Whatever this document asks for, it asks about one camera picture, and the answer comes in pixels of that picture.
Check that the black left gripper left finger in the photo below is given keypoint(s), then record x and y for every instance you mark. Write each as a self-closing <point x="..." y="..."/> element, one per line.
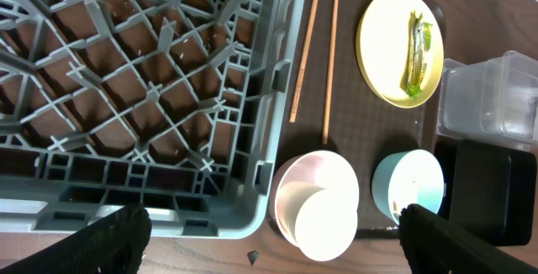
<point x="113" y="244"/>

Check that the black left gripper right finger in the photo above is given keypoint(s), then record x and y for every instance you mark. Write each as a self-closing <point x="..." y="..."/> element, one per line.
<point x="432" y="245"/>

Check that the light blue bowl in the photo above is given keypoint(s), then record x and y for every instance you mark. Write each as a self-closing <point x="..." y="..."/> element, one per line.
<point x="404" y="178"/>

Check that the pink bowl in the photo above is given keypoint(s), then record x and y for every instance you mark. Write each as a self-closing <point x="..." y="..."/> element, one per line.
<point x="321" y="168"/>

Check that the wooden chopstick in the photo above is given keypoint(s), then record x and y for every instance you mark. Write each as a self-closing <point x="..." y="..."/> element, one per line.
<point x="330" y="73"/>
<point x="303" y="61"/>

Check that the green snack wrapper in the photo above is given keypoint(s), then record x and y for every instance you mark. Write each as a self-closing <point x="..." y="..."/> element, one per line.
<point x="418" y="46"/>

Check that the black waste bin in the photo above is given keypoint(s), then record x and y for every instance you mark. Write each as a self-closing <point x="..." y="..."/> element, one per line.
<point x="490" y="190"/>

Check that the clear plastic bin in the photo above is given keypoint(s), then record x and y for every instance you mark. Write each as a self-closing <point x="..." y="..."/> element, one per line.
<point x="493" y="101"/>

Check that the grey plastic dish rack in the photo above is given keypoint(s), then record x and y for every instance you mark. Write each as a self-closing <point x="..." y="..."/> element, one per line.
<point x="175" y="104"/>

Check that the dark brown serving tray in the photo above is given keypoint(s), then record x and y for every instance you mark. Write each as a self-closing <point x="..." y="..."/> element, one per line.
<point x="363" y="128"/>

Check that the yellow round plate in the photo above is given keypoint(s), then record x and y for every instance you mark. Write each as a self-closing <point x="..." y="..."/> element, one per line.
<point x="382" y="44"/>

